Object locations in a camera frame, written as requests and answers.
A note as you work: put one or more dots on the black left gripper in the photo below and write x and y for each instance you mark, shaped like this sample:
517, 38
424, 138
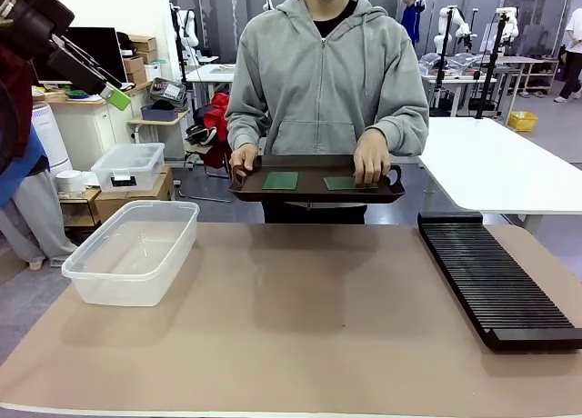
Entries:
32, 25

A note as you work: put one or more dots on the dark brown serving tray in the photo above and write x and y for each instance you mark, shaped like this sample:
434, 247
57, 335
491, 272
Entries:
314, 195

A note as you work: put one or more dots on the green rectangular PCB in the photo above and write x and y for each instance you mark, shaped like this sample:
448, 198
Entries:
341, 184

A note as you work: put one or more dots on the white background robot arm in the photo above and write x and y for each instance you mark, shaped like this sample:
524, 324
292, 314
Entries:
191, 29
461, 27
511, 25

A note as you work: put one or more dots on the person's left forearm grey sleeve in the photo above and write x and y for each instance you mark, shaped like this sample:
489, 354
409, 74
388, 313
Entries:
407, 132

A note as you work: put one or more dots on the person's right forearm grey sleeve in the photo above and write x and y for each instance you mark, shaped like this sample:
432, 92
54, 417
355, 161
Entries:
243, 127

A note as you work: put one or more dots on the person's right hand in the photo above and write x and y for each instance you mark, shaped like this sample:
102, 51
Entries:
245, 156

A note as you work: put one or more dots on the person's left hand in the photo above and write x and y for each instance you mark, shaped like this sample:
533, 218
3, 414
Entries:
372, 156

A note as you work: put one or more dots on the black computer monitor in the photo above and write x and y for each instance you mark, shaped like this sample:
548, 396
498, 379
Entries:
97, 45

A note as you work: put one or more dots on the green round disc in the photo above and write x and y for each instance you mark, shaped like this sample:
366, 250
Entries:
76, 93

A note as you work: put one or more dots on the dark red garment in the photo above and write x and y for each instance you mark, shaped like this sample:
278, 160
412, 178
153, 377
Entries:
18, 95

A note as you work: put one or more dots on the white cabinet wooden top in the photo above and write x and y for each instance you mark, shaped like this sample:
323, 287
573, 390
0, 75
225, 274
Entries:
86, 132

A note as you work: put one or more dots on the small white storage box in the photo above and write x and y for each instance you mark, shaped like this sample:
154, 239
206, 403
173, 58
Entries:
153, 71

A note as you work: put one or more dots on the white air purifier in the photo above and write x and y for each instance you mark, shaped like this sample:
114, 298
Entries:
50, 136

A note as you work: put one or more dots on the black tray with items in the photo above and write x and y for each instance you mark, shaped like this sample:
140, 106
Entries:
168, 88

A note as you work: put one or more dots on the grey blue bin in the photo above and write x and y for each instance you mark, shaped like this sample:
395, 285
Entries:
159, 113

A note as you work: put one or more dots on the small light wooden desk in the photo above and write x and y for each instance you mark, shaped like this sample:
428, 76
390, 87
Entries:
157, 123

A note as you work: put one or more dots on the clear lidded storage box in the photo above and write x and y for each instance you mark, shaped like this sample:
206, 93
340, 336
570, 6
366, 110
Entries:
129, 163

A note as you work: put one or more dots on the small white cylinder device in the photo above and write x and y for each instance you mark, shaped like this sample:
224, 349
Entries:
69, 182

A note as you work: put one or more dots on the blue garment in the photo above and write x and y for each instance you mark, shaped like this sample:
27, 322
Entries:
20, 168

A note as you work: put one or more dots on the white background desk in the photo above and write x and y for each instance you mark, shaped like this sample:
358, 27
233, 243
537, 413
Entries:
211, 72

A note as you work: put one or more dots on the small wooden side stand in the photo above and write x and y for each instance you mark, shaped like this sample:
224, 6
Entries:
79, 204

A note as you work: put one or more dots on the black white shoes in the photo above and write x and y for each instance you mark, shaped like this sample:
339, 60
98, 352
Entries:
202, 135

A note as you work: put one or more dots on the red jacket on chair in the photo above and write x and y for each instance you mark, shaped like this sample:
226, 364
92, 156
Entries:
216, 113

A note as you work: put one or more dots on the large cardboard box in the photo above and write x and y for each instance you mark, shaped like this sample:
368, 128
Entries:
150, 197

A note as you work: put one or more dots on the grey trousers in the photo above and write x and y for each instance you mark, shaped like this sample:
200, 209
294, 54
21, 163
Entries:
32, 218

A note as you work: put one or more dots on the clear plastic open box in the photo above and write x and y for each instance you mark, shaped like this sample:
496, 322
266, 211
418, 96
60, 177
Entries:
132, 272

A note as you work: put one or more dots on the green square PCB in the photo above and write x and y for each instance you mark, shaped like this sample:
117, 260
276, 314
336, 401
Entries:
280, 181

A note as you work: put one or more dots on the grey zip hoodie torso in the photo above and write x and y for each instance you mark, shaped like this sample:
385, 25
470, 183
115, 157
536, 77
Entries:
318, 82

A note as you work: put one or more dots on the black undershirt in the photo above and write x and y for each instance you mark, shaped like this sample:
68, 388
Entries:
334, 20

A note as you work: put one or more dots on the black trousers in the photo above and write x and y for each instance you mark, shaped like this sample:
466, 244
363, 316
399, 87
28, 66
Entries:
314, 213

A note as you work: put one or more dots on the person in blue shirt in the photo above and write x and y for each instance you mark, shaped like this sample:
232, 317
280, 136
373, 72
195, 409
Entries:
410, 18

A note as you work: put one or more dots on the brown table mat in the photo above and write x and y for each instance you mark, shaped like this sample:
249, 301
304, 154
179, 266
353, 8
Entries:
273, 336

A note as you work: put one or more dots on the black tripod stand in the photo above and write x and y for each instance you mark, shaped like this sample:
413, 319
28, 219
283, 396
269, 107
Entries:
493, 63
442, 59

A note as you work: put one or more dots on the white side table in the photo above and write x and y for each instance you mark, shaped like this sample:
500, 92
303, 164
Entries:
495, 163

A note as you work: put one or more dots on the yellow plastic basket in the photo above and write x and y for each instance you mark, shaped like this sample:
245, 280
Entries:
523, 121

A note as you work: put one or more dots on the wooden background shelf table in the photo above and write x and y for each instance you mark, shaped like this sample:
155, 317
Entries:
536, 72

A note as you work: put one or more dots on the black slotted PCB rack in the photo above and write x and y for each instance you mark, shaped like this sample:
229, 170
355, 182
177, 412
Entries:
491, 281

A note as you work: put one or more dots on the person in white shirt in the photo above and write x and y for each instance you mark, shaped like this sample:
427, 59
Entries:
572, 50

